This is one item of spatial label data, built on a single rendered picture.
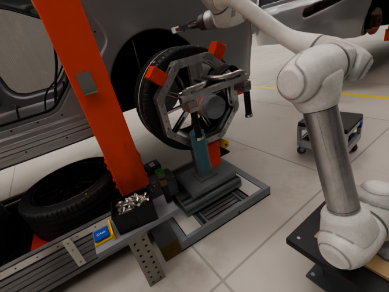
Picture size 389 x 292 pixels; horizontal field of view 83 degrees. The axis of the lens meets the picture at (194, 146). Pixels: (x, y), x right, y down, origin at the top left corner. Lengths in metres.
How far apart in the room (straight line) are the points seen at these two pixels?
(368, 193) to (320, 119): 0.41
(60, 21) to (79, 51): 0.12
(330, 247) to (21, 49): 13.64
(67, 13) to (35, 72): 12.67
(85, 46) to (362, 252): 1.28
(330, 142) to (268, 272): 0.89
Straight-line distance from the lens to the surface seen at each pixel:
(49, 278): 1.67
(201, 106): 1.24
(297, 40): 0.96
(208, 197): 1.68
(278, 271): 1.47
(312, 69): 0.70
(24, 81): 13.78
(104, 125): 1.15
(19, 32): 13.85
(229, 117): 1.50
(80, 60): 1.11
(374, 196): 1.07
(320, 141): 0.79
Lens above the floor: 1.24
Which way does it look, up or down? 27 degrees down
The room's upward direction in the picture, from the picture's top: 13 degrees counter-clockwise
